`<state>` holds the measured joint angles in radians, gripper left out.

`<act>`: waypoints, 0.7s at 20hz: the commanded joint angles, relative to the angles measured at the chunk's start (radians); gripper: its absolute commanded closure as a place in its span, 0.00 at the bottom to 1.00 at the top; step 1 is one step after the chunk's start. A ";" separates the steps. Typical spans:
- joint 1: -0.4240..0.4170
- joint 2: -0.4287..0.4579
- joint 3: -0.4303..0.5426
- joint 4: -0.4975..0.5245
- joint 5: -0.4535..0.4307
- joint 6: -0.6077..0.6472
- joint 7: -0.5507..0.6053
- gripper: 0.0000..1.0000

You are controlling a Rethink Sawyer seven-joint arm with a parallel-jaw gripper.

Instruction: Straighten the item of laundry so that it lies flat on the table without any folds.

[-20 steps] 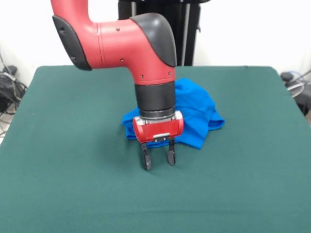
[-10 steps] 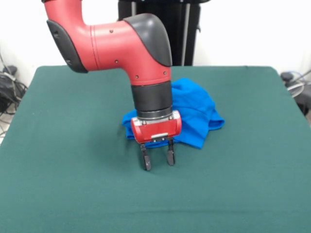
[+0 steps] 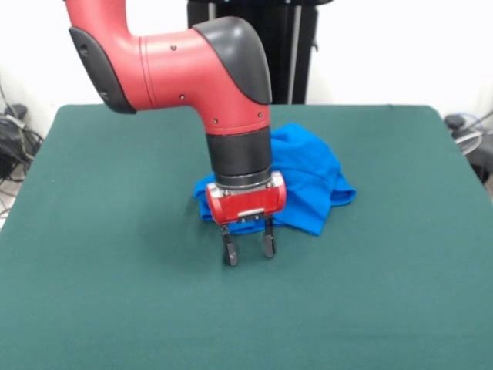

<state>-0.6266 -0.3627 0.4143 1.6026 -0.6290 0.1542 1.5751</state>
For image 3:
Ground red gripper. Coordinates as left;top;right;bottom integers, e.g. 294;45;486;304
204;172;288;267

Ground blue shirt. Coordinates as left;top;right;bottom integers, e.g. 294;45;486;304
192;123;357;237

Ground dark green table cloth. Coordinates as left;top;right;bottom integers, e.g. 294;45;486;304
0;103;493;370

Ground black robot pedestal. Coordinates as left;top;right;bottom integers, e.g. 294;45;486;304
187;0;320;105

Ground black cable tangle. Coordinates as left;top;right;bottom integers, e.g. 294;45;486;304
0;76;45;217

